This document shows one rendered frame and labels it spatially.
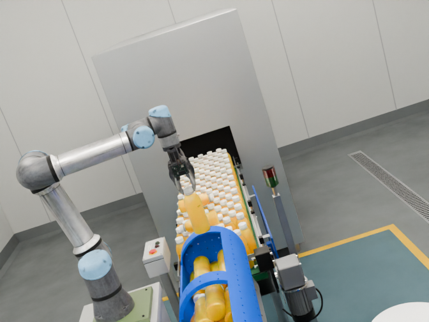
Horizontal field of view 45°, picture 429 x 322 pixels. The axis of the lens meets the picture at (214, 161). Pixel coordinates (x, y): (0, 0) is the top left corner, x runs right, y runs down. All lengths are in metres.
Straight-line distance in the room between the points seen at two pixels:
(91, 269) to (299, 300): 1.13
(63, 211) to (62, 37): 4.62
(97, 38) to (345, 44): 2.94
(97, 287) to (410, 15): 5.66
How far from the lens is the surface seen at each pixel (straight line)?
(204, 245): 2.29
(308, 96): 6.61
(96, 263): 1.91
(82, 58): 6.45
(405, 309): 1.82
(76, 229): 2.01
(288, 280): 2.57
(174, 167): 1.99
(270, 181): 2.64
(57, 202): 1.98
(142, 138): 1.80
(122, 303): 1.98
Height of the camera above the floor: 2.11
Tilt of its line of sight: 16 degrees down
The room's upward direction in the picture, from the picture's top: 18 degrees counter-clockwise
